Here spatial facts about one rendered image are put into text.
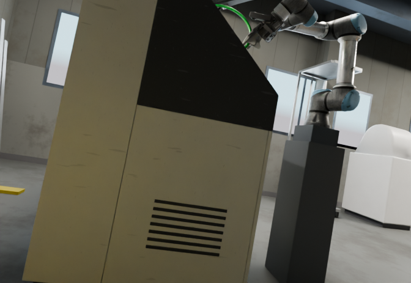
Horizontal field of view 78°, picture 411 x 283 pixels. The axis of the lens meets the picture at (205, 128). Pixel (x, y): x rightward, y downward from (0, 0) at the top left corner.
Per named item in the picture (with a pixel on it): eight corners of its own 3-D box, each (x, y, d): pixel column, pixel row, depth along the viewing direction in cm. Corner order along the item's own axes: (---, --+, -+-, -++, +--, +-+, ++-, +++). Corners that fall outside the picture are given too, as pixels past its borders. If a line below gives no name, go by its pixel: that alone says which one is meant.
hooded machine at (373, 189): (337, 210, 414) (350, 123, 422) (369, 214, 428) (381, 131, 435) (380, 228, 338) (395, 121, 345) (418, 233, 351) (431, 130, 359)
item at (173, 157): (241, 319, 105) (273, 131, 110) (96, 307, 97) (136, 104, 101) (211, 246, 175) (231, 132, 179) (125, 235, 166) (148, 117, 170)
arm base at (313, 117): (318, 130, 164) (320, 115, 165) (336, 130, 149) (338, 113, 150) (298, 125, 160) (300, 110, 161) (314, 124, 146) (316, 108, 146)
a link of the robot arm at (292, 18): (301, 19, 133) (290, 5, 128) (322, 12, 124) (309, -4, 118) (296, 32, 132) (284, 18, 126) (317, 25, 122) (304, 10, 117)
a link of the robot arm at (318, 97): (315, 113, 164) (318, 93, 164) (336, 113, 152) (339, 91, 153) (304, 109, 157) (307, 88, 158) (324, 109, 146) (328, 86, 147)
